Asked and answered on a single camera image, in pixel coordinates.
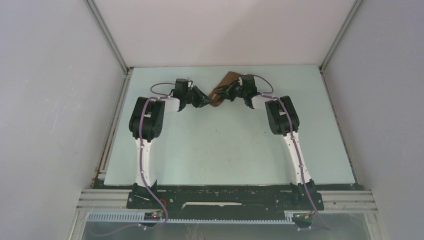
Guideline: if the aluminium frame profile front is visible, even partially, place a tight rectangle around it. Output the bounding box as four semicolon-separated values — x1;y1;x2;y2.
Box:
66;189;130;240

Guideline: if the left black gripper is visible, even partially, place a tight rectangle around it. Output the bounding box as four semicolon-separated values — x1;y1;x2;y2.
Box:
183;85;213;109

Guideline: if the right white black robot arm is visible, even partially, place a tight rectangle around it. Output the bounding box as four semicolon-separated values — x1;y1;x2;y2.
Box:
209;73;313;189

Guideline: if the right aluminium corner post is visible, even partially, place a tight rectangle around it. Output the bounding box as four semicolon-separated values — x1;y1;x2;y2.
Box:
319;0;365;74

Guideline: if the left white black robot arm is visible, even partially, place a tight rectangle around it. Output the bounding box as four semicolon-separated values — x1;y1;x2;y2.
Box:
128;78;213;189

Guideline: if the left aluminium corner post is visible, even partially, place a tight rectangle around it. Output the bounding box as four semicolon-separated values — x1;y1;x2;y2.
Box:
84;0;129;74

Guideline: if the brown cloth napkin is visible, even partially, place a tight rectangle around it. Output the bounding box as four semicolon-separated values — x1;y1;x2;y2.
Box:
208;71;241;107

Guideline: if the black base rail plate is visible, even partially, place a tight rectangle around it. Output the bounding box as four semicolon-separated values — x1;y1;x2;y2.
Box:
126;183;324;220

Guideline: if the aluminium corner post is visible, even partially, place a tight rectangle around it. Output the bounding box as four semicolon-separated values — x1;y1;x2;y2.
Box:
84;0;129;74
319;0;365;74

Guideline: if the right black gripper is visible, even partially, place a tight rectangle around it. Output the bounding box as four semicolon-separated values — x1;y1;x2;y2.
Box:
216;78;248;101

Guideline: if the grey cable duct strip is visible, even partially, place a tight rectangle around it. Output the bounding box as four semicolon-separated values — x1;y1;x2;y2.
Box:
86;211;294;225

